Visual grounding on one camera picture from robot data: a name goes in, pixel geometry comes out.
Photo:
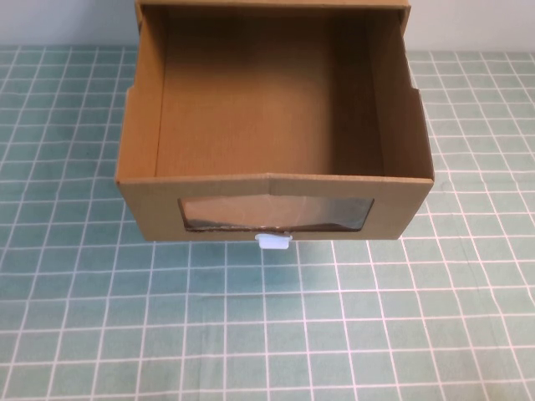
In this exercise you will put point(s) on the cardboard drawer with wrinkled window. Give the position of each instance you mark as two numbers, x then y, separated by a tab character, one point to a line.
251	125

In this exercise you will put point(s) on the green white checkered tablecloth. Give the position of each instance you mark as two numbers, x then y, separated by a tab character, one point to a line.
267	326

